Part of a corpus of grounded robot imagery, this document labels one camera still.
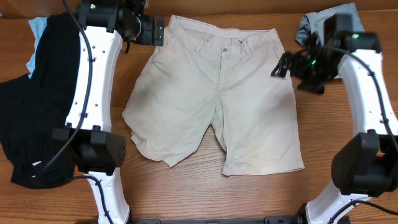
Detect beige shorts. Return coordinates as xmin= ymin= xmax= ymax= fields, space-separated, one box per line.
xmin=122 ymin=16 xmax=304 ymax=176

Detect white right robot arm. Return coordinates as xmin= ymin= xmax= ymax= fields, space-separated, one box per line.
xmin=264 ymin=14 xmax=397 ymax=224

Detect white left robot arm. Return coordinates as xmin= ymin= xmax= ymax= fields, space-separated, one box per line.
xmin=51 ymin=0 xmax=165 ymax=224

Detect folded light blue jeans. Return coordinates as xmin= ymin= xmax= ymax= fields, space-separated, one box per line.
xmin=295 ymin=2 xmax=365 ymax=46

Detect light blue garment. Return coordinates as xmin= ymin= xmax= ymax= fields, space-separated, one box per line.
xmin=26 ymin=17 xmax=47 ymax=78

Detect black garment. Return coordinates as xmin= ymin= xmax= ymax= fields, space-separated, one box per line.
xmin=1 ymin=13 xmax=80 ymax=189

